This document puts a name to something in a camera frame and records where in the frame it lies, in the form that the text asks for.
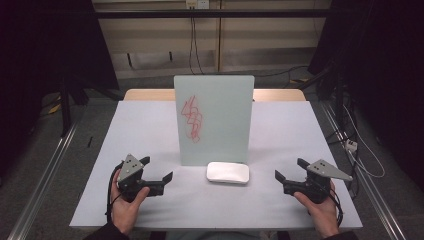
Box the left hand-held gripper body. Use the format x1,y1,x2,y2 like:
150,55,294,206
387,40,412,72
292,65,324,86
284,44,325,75
116,153,165,204

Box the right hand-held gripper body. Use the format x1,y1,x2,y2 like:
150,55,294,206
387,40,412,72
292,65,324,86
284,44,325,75
283,158,354,204

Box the white board eraser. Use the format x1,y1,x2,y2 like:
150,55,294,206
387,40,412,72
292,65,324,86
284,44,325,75
206,161,250,185

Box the person's right hand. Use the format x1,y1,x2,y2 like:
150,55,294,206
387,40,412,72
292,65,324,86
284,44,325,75
293,181,341,239

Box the person's left hand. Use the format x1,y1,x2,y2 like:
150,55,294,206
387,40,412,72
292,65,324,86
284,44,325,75
109,169,151,236

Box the white table mat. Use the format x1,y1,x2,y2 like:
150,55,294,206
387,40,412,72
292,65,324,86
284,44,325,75
69,100,364,230

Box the black metal stand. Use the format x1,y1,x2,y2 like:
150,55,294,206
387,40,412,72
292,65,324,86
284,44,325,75
58,74,124,138
299,63,348,134

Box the pale green glass writing board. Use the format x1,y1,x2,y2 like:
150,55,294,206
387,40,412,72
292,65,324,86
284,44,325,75
173,74,255,167

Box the black curtain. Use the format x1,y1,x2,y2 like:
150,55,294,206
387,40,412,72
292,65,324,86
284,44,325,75
308,0,424,191
0,0,119,178

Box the black horizontal metal bar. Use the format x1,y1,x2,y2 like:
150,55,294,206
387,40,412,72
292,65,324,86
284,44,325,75
94,9,334,19

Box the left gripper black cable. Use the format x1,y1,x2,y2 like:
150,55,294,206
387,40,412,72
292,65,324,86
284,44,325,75
105,161,125,223

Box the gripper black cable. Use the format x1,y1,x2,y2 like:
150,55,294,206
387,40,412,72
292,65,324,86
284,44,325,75
105,161,125,223
328,191,344,228

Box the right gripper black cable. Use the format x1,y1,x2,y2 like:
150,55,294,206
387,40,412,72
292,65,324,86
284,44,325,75
328,191,344,228

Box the black power cable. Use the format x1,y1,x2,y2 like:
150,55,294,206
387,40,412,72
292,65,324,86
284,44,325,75
328,126,361,199

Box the aluminium floor rail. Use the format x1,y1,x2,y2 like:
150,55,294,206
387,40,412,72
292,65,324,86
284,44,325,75
319,101,408,240
6,113,84,240

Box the white cable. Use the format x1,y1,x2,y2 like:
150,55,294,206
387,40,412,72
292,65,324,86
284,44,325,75
343,104,386,179

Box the black floor cable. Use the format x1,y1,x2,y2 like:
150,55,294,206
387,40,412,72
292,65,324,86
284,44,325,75
253,65,309,78

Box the hanging black cable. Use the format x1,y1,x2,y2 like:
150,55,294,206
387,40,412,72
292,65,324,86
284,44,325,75
188,17,198,76
192,17,205,75

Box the white wall socket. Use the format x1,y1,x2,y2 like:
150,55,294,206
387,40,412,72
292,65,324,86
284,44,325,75
185,0,210,10

